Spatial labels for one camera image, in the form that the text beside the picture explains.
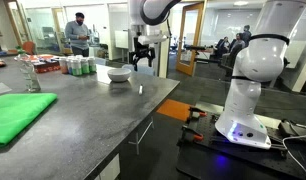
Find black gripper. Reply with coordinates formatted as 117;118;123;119
132;32;157;72

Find white ceramic bowl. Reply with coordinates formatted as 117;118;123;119
107;67;132;83

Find wooden framed glass door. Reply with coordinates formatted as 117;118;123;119
175;1;208;77

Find orange floor mat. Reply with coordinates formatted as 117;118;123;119
155;98;195;123

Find masked person grey sweater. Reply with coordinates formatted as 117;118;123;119
64;12;91;58

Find blue label drink can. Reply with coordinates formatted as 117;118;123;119
66;58;75;76

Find orange label drink can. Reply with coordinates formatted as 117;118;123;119
58;57;69;75

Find seated person dark jacket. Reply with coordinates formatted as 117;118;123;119
214;36;231;60

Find orange printed box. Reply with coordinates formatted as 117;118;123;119
32;54;62;74

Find seated person grey top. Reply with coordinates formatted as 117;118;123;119
230;32;246;58

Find standing person dark clothes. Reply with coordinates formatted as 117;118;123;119
241;24;253;48

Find clear glass bottle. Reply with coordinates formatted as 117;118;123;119
15;45;42;94

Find orange office chair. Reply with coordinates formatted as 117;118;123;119
21;40;37;56

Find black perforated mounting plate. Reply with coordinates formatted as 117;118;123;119
176;111;306;180

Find green folded cloth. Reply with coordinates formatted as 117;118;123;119
0;92;58;149

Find orange handled black clamp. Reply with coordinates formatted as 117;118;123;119
180;124;205;144
187;106;208;121

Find white cable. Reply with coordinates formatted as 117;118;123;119
281;133;306;180

